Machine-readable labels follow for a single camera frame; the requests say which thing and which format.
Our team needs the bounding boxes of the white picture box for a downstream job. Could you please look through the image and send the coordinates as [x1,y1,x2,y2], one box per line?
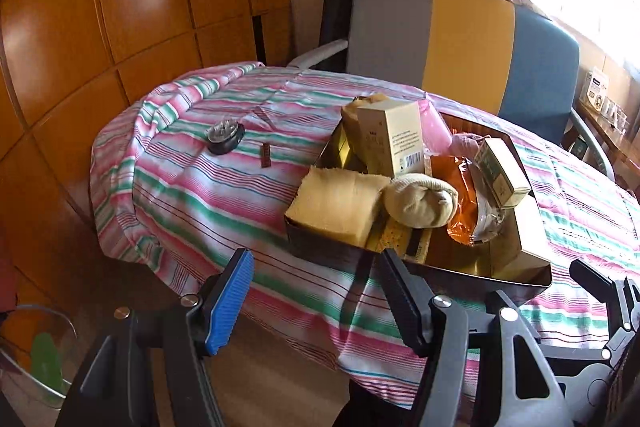
[580,67,611,112]

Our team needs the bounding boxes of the gold tin container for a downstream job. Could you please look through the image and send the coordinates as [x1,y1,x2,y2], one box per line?
[284,109,553,305]

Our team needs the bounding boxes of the tall cream barcode box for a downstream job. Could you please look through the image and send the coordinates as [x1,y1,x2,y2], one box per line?
[356,100,426,178]

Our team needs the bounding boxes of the clear waste bin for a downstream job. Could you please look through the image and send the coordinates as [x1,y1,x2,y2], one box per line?
[0,304,78,410]

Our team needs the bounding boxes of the pink ribbed plastic cup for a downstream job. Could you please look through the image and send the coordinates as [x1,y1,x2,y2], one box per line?
[417,99,453,158]

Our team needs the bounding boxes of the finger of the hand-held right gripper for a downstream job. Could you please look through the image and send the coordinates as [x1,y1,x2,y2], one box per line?
[602,279,640,360]
[570,259,632,308]

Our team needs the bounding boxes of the striped tablecloth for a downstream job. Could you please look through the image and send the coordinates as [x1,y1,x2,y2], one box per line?
[90,62,640,410]

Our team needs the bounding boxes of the grey yellow blue chair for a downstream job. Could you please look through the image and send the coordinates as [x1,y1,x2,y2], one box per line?
[287,0,616,182]

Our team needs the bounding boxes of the small green cream box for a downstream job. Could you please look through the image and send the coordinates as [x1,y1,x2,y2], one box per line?
[472,138,532,210]

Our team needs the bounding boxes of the beige sock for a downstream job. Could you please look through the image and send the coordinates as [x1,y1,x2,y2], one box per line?
[382,173,460,229]

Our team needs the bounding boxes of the plain white cardboard box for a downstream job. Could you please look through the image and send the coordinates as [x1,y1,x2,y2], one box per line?
[492,194,551,280]

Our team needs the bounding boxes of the mauve sock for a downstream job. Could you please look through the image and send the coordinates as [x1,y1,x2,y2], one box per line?
[447,132,488,158]

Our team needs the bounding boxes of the wooden desk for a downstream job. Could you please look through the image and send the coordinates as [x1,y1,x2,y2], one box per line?
[570,99,640,198]

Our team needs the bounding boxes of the yellow sponge block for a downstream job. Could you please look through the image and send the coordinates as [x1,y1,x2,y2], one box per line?
[285,167,391,248]

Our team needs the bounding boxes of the wooden wardrobe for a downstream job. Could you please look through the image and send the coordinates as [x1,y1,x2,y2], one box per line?
[0,0,296,258]

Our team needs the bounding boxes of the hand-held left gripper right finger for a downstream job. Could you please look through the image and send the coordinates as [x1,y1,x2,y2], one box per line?
[378,248,576,427]

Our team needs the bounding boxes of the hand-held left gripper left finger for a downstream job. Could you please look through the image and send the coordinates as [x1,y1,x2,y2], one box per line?
[55,248,255,427]

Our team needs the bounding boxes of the tray of white cups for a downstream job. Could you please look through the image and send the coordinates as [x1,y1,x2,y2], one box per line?
[600,97,631,135]

